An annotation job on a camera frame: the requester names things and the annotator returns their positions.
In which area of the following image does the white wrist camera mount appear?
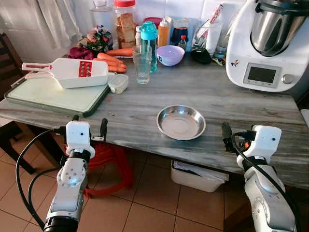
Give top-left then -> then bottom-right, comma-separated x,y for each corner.
236,125 -> 282,168
66,121 -> 96,153

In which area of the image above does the clear bag with red label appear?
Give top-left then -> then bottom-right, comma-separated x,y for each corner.
193,5 -> 225,54

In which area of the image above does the teal water bottle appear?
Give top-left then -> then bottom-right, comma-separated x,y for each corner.
140,21 -> 159,73

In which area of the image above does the black pouch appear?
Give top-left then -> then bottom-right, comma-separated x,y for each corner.
191,47 -> 212,64

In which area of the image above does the red plastic stool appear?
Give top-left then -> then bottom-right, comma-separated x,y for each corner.
65,143 -> 135,198

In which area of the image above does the dark wooden chair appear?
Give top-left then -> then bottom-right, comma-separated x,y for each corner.
0,33 -> 37,174

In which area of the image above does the lilac plastic bowl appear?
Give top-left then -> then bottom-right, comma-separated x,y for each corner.
156,45 -> 185,67

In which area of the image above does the small bottle with red cap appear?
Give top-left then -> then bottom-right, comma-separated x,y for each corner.
178,35 -> 188,51

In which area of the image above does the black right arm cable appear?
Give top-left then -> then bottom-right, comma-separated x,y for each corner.
231,130 -> 302,232

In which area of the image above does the clear drinking glass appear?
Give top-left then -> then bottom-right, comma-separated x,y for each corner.
132,45 -> 153,85

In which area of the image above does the white kitchen cooking machine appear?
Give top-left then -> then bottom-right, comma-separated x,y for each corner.
225,0 -> 309,92

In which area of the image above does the dark floral packet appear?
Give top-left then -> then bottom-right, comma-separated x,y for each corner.
87,25 -> 114,53

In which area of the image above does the short black left arm cable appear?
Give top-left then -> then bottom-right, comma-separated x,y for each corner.
28,166 -> 61,214

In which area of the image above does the long black left arm cable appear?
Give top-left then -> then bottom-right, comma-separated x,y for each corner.
15,128 -> 66,230

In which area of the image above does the white mandoline slicer red blade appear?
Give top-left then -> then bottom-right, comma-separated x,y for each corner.
21,58 -> 110,89

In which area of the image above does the white hanging cloth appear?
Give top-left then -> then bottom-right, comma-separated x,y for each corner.
36,0 -> 83,49

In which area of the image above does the red-lidded jar of rusks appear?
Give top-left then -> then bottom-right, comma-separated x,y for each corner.
113,0 -> 138,50

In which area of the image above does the dark red cabbage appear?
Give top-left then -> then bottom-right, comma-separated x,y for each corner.
68,46 -> 95,60

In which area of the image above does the white plastic bin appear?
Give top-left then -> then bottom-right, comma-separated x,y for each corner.
170,160 -> 229,193

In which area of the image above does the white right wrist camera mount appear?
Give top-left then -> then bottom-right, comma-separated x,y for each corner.
236,125 -> 282,168

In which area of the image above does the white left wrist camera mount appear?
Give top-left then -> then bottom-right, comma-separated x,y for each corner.
66,121 -> 96,153

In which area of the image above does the clear glass jar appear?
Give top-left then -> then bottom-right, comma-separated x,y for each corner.
91,0 -> 114,29

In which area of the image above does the orange squeeze bottle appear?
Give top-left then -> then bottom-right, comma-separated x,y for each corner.
158,18 -> 170,48

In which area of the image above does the dark blue cup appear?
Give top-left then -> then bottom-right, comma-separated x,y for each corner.
172,27 -> 189,46

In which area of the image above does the pale green cutting board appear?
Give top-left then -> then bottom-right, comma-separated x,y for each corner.
4,72 -> 112,117

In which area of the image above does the dark red lidded container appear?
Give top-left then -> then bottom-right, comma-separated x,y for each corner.
143,17 -> 163,29

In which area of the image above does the small clear plastic container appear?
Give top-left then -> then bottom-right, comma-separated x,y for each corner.
108,73 -> 129,94

